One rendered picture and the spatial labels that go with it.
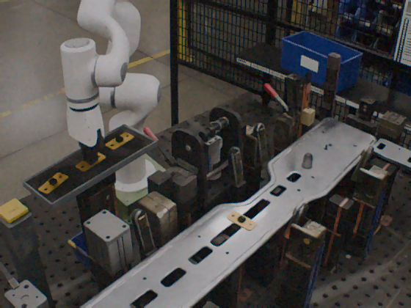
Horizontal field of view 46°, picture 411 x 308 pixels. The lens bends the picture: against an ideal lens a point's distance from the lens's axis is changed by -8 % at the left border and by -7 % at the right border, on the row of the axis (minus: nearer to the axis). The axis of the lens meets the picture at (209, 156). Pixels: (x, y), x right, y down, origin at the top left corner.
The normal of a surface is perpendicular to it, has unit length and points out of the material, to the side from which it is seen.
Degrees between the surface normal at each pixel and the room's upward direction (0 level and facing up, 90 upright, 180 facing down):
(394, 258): 0
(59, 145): 0
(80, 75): 88
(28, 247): 90
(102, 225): 0
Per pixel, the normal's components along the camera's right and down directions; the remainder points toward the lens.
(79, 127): -0.61, 0.44
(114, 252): 0.76, 0.39
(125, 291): 0.02, -0.82
